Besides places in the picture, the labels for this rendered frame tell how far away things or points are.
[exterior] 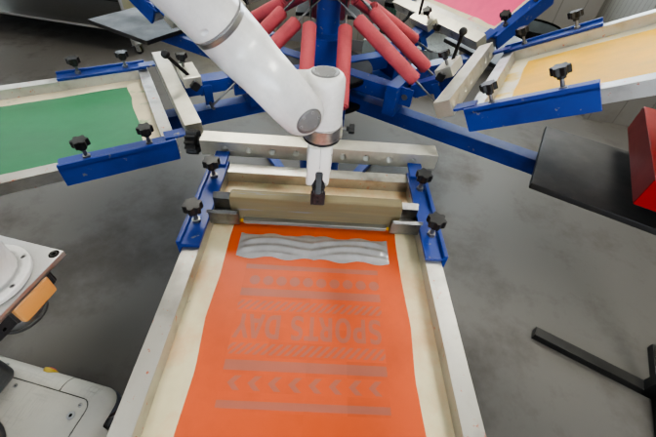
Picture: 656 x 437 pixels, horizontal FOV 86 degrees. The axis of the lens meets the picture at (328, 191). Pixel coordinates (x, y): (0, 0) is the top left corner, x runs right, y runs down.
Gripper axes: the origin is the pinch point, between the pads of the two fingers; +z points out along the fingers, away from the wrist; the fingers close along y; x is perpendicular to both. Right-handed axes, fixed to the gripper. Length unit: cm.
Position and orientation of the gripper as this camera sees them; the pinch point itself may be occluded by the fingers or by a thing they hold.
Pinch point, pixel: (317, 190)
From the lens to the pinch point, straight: 81.5
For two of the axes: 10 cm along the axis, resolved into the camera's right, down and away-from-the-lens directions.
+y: -0.2, 6.8, -7.3
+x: 10.0, 0.6, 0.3
